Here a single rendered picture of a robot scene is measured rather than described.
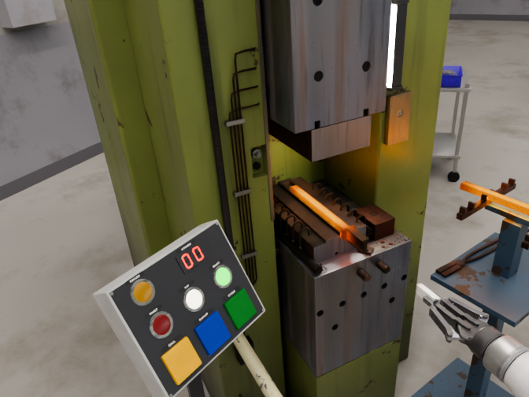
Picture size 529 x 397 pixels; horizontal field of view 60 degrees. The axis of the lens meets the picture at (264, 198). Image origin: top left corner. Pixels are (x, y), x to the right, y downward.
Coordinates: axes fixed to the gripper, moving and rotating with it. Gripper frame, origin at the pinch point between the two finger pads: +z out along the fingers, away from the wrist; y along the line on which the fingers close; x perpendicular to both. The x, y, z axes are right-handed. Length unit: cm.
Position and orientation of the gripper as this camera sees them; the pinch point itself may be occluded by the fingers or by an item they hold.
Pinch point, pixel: (427, 295)
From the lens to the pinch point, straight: 126.3
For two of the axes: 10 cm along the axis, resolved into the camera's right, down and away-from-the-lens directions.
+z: -4.4, -4.1, 8.0
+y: 8.9, -2.7, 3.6
